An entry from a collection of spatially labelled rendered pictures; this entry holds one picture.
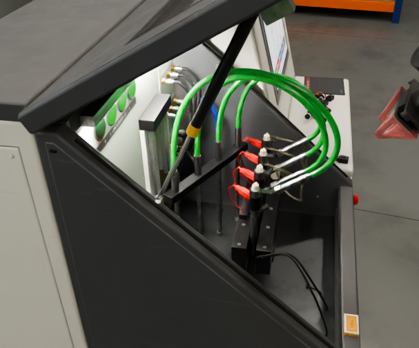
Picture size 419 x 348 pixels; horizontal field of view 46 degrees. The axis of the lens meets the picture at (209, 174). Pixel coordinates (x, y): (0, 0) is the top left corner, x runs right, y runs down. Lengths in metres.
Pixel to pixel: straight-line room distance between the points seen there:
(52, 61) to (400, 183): 2.68
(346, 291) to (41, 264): 0.68
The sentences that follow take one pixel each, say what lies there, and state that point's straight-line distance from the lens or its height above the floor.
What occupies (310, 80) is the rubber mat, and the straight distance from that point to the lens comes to 2.14.
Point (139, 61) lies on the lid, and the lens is 0.69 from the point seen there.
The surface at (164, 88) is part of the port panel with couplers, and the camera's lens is 1.36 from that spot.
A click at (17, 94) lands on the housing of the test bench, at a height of 1.50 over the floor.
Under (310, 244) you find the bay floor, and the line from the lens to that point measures 1.51.
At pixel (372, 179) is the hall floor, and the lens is 3.34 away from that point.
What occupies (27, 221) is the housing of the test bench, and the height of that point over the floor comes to 1.26.
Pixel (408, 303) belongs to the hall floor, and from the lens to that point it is 2.58.
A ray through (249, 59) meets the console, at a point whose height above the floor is 1.32.
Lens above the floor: 1.83
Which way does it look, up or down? 34 degrees down
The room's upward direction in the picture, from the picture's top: 2 degrees counter-clockwise
